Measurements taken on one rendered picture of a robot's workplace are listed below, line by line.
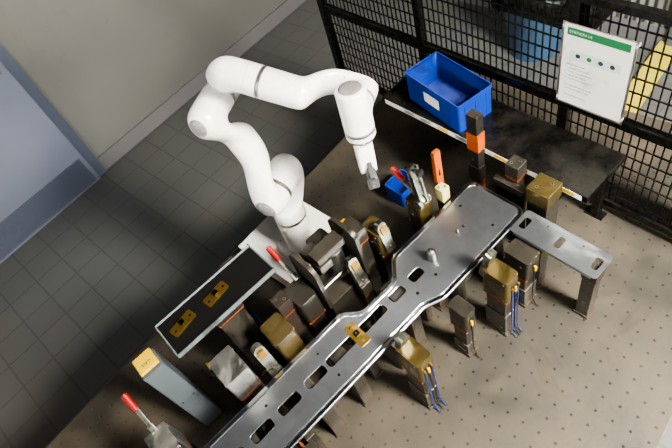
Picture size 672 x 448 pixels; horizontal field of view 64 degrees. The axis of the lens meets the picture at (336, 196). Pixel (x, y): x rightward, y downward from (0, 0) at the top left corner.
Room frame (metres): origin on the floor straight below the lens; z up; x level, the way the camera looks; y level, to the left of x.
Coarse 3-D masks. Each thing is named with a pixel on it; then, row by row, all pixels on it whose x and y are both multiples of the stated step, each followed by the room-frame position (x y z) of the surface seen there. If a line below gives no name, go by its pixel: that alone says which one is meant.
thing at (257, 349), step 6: (258, 342) 0.79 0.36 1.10; (252, 348) 0.78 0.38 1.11; (258, 348) 0.77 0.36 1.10; (264, 348) 0.78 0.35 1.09; (258, 354) 0.76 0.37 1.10; (264, 354) 0.76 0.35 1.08; (270, 354) 0.77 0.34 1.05; (264, 360) 0.76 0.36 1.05; (270, 360) 0.76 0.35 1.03; (264, 366) 0.75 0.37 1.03; (270, 366) 0.75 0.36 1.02; (276, 366) 0.76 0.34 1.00; (270, 372) 0.74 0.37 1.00
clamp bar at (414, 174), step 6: (408, 168) 1.12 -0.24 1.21; (414, 168) 1.12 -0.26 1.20; (408, 174) 1.11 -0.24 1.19; (414, 174) 1.11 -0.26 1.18; (420, 174) 1.08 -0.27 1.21; (414, 180) 1.10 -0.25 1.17; (420, 180) 1.11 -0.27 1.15; (414, 186) 1.09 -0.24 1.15; (420, 186) 1.11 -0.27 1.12; (414, 192) 1.10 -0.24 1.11; (420, 192) 1.10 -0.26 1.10; (426, 192) 1.10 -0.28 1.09; (420, 198) 1.08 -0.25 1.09; (426, 198) 1.09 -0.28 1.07
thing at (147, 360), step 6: (144, 354) 0.85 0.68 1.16; (150, 354) 0.85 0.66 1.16; (138, 360) 0.84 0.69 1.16; (144, 360) 0.83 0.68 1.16; (150, 360) 0.83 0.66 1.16; (156, 360) 0.82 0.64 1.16; (138, 366) 0.82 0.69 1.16; (144, 366) 0.82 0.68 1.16; (150, 366) 0.81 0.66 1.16; (144, 372) 0.80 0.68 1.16
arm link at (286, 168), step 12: (276, 156) 1.39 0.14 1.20; (288, 156) 1.37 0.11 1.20; (276, 168) 1.33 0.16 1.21; (288, 168) 1.32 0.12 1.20; (300, 168) 1.34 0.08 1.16; (288, 180) 1.29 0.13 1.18; (300, 180) 1.33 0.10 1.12; (300, 192) 1.32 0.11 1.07; (288, 204) 1.30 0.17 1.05; (300, 204) 1.29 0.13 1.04; (276, 216) 1.29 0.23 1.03; (288, 216) 1.27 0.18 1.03; (300, 216) 1.27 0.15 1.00
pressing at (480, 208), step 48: (480, 192) 1.09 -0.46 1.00; (432, 240) 0.98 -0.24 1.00; (480, 240) 0.91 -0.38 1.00; (384, 288) 0.87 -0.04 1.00; (432, 288) 0.81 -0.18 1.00; (336, 336) 0.78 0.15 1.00; (384, 336) 0.72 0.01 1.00; (288, 384) 0.69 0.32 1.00; (336, 384) 0.64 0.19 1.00; (240, 432) 0.61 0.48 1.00; (288, 432) 0.56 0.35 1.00
